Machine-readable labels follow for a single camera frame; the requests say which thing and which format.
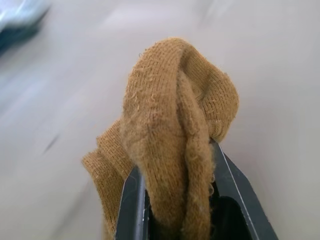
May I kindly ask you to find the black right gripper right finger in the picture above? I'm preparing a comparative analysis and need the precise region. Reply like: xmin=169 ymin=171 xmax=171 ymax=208
xmin=208 ymin=140 xmax=280 ymax=240

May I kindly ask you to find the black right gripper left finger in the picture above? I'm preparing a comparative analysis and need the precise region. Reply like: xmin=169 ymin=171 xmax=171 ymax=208
xmin=114 ymin=166 xmax=156 ymax=240

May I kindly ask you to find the mustard yellow sock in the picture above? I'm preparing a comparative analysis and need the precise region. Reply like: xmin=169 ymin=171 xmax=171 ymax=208
xmin=81 ymin=37 xmax=240 ymax=240

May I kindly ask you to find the light blue sock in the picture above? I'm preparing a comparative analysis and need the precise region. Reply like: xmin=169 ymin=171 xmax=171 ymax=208
xmin=0 ymin=0 xmax=52 ymax=30

